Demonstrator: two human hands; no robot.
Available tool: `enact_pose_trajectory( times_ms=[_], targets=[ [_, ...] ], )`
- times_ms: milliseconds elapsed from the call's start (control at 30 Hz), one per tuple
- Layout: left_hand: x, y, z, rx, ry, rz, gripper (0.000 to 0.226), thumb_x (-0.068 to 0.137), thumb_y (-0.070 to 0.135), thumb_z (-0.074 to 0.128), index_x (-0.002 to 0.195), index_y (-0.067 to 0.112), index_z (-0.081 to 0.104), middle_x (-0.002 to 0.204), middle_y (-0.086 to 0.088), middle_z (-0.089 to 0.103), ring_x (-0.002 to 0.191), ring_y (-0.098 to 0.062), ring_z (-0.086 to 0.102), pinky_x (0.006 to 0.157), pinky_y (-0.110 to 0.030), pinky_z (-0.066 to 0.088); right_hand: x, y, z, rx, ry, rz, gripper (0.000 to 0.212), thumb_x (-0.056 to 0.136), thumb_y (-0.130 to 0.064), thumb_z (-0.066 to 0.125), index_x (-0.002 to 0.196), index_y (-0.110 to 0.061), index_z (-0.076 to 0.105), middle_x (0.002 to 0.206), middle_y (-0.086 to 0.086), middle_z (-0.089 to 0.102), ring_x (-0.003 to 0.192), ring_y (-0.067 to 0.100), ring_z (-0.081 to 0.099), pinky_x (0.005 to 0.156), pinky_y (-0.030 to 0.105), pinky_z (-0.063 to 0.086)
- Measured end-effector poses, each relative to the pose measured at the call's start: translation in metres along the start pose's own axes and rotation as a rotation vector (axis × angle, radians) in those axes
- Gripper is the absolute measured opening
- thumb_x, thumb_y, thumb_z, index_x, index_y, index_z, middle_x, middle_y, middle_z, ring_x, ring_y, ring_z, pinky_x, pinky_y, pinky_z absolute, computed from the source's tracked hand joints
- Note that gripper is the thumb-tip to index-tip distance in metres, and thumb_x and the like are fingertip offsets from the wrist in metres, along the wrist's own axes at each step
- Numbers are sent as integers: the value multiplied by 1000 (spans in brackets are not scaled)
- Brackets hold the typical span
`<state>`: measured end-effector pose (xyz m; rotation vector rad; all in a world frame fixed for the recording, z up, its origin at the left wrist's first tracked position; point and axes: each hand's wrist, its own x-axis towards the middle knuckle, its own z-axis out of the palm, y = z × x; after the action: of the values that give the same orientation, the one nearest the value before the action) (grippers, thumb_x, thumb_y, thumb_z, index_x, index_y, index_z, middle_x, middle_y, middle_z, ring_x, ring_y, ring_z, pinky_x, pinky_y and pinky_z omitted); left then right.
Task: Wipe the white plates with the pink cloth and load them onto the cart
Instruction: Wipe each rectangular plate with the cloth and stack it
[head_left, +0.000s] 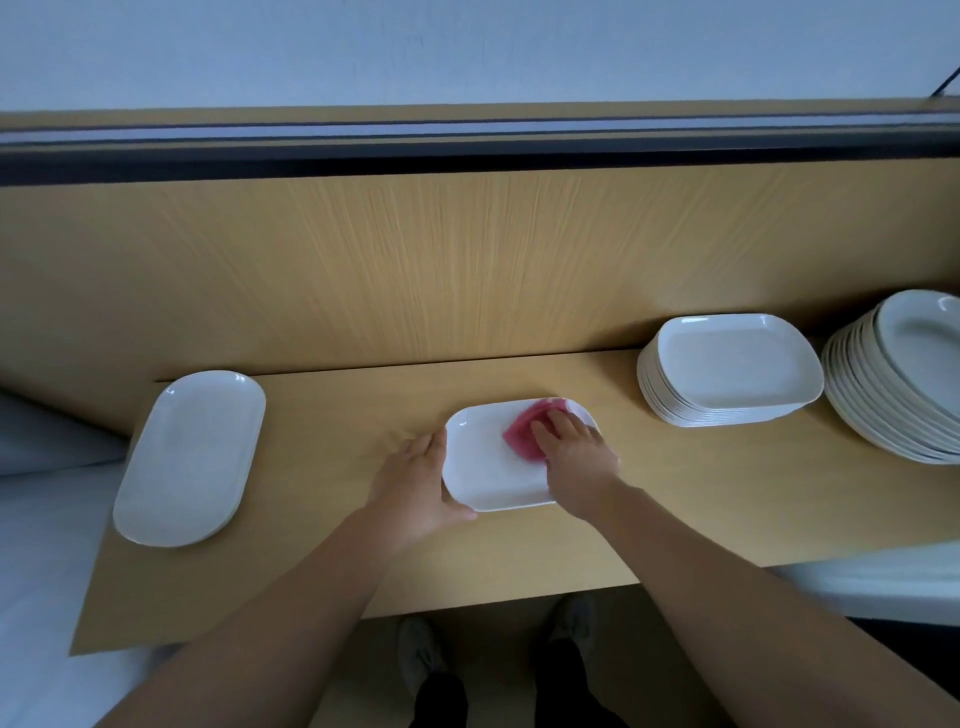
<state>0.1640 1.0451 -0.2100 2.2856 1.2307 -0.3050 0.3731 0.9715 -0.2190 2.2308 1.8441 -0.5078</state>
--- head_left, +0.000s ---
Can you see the white bed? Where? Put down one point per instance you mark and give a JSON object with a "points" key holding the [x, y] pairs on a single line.
{"points": [[45, 600]]}

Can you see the grey upholstered headboard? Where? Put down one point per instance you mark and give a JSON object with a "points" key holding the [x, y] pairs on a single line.
{"points": [[45, 435]]}

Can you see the stack of white round plates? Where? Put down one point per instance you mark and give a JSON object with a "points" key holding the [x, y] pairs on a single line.
{"points": [[915, 360]]}

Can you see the pink cleaning cloth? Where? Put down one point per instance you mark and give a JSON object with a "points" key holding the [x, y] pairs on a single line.
{"points": [[522, 432]]}

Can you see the black wall rail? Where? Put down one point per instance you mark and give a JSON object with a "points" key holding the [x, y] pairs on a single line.
{"points": [[450, 155]]}

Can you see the person's right hand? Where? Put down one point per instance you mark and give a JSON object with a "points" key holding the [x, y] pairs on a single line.
{"points": [[582, 465]]}

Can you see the person's right forearm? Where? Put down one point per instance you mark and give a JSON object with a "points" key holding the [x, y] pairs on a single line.
{"points": [[765, 630]]}

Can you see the white glossy rectangular plate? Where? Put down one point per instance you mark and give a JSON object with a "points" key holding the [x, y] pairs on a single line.
{"points": [[188, 458], [488, 458]]}

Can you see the person's left forearm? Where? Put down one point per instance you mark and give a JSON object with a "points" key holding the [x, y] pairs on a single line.
{"points": [[255, 645]]}

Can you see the stack of white rectangular plates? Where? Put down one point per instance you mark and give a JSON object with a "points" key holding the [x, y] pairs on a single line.
{"points": [[735, 360]]}

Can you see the person's left hand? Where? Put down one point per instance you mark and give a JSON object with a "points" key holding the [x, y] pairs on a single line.
{"points": [[413, 495]]}

